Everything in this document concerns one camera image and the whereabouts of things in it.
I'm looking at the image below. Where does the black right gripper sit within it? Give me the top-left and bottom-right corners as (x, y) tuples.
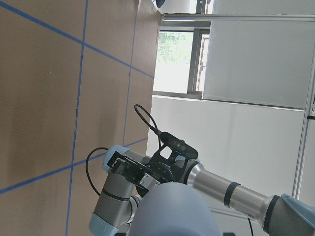
(107, 146), (189, 193)

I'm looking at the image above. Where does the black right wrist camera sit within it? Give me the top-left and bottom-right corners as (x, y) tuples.
(160, 132), (198, 160)

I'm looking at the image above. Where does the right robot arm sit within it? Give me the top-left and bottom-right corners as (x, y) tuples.
(89, 146), (315, 236)

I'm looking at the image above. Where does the light blue plastic cup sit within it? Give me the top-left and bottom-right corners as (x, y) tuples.
(129, 182), (220, 236)

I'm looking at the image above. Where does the white dome camera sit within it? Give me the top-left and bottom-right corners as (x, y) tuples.
(152, 0), (190, 13)

